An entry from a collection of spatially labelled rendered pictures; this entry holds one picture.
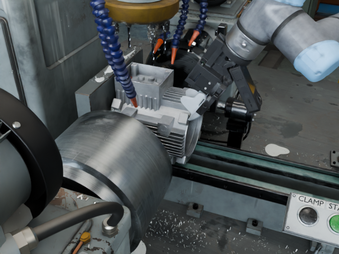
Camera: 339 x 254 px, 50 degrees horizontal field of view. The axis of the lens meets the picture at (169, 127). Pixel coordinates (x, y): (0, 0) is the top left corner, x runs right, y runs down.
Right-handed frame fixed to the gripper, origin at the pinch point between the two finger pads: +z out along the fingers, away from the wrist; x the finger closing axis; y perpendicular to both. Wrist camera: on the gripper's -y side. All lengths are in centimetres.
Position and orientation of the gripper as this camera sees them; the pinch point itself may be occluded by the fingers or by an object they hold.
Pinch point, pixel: (194, 117)
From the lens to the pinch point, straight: 85.5
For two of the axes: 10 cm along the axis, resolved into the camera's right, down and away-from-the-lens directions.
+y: -8.0, -5.9, -0.4
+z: -4.8, 6.1, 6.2
